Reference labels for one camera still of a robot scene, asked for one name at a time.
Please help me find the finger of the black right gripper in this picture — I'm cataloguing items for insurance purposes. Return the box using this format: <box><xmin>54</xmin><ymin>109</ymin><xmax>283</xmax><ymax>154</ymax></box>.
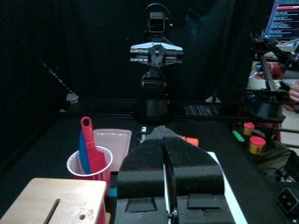
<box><xmin>148</xmin><ymin>44</ymin><xmax>159</xmax><ymax>67</ymax></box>
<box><xmin>156</xmin><ymin>44</ymin><xmax>167</xmax><ymax>68</ymax></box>

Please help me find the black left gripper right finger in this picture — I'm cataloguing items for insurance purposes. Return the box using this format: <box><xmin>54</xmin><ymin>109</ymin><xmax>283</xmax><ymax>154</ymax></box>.
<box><xmin>161</xmin><ymin>125</ymin><xmax>237</xmax><ymax>224</ymax></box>

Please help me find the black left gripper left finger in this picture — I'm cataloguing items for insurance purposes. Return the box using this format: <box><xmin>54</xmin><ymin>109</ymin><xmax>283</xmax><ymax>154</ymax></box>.
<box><xmin>115</xmin><ymin>125</ymin><xmax>172</xmax><ymax>224</ymax></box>

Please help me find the red toy salmon piece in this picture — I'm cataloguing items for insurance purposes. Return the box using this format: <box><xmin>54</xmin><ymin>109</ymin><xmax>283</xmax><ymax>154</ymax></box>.
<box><xmin>180</xmin><ymin>136</ymin><xmax>200</xmax><ymax>147</ymax></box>

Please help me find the person's hand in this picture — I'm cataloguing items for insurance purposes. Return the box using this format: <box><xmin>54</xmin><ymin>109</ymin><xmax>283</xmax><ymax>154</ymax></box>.
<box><xmin>287</xmin><ymin>80</ymin><xmax>299</xmax><ymax>103</ymax></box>

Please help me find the red plastic cup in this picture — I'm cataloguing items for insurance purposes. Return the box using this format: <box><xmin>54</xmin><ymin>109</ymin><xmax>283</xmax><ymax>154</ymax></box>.
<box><xmin>65</xmin><ymin>145</ymin><xmax>115</xmax><ymax>193</ymax></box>

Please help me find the small silver metal tool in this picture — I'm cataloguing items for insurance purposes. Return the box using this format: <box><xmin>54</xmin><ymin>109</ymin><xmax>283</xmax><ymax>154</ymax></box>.
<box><xmin>136</xmin><ymin>126</ymin><xmax>151</xmax><ymax>144</ymax></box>

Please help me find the blue toy spatula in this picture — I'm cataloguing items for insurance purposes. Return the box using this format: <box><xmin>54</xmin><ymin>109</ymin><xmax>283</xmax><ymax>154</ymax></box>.
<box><xmin>78</xmin><ymin>132</ymin><xmax>93</xmax><ymax>175</ymax></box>

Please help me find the green marker pen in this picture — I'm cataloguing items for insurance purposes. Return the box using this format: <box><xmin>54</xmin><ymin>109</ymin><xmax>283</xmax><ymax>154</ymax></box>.
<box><xmin>231</xmin><ymin>129</ymin><xmax>247</xmax><ymax>144</ymax></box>

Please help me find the yellow dough tub red lid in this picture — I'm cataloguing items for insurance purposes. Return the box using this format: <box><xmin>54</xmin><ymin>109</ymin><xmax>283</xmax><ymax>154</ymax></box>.
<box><xmin>247</xmin><ymin>136</ymin><xmax>267</xmax><ymax>155</ymax></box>
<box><xmin>241</xmin><ymin>122</ymin><xmax>256</xmax><ymax>137</ymax></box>

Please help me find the black vent grille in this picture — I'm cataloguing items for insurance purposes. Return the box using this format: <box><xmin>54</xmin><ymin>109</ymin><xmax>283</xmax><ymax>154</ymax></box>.
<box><xmin>181</xmin><ymin>105</ymin><xmax>215</xmax><ymax>117</ymax></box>

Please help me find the wooden box with red sides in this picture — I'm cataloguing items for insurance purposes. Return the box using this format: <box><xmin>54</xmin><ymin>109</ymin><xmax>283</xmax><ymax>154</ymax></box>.
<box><xmin>0</xmin><ymin>177</ymin><xmax>108</xmax><ymax>224</ymax></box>

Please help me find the black box with two holes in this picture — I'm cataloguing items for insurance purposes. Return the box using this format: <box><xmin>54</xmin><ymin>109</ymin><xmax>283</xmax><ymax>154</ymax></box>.
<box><xmin>275</xmin><ymin>186</ymin><xmax>299</xmax><ymax>215</ymax></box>

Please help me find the computer monitor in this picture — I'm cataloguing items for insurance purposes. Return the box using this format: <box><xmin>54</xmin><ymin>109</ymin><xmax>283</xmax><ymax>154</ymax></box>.
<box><xmin>264</xmin><ymin>0</ymin><xmax>299</xmax><ymax>41</ymax></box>

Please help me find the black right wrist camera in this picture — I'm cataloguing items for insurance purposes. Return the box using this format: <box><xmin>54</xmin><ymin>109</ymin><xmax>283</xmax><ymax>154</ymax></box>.
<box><xmin>145</xmin><ymin>11</ymin><xmax>169</xmax><ymax>34</ymax></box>

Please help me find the black right camera cable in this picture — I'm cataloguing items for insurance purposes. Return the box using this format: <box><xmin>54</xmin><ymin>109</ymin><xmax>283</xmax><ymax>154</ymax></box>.
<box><xmin>144</xmin><ymin>2</ymin><xmax>173</xmax><ymax>28</ymax></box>

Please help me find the white frame bracket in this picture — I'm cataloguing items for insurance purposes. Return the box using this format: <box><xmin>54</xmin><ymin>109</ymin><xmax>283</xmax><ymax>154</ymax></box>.
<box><xmin>64</xmin><ymin>92</ymin><xmax>80</xmax><ymax>103</ymax></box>

